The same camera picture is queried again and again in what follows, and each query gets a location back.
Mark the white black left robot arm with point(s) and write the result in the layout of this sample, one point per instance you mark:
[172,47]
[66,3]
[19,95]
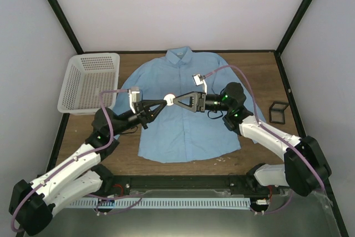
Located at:
[34,204]

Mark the black left rear frame post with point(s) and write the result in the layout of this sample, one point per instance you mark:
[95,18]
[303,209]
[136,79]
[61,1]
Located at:
[62,19]

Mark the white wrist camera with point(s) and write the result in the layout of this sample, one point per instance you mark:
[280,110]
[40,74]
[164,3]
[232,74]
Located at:
[200,80]
[134,97]

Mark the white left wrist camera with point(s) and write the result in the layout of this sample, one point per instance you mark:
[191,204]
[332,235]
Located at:
[134,97]

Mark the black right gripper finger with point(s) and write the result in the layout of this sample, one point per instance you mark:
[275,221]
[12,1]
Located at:
[190,106]
[186,96]

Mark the black wire frame stand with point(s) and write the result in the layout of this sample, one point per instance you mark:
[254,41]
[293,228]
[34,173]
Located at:
[277,112]

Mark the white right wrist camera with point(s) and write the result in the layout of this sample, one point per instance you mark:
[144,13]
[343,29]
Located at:
[200,80]

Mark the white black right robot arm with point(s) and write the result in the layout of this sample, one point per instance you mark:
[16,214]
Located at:
[304,168]

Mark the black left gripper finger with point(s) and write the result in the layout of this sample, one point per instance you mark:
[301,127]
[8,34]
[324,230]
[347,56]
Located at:
[153,112]
[151,103]

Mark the orange white round brooch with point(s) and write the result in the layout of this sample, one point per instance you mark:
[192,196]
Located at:
[169,98]

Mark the grey metal front panel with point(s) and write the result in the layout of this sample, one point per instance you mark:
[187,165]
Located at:
[290,215]

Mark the black frame post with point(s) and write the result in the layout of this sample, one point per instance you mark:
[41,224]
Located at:
[301,11]
[62,19]

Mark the light blue slotted cable duct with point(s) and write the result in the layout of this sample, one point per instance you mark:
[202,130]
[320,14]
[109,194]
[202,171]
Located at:
[163,203]

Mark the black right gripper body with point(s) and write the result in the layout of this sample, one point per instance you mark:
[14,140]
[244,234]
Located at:
[201,105]

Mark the black right rear frame post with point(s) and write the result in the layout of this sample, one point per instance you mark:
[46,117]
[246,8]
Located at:
[301,11]

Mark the black front mounting rail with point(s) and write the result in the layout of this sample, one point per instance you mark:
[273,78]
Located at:
[244,185]

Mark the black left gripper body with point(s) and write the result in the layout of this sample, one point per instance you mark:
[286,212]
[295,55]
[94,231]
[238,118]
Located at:
[142,115]

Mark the white perforated plastic basket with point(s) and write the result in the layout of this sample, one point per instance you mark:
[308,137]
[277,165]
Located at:
[86,76]

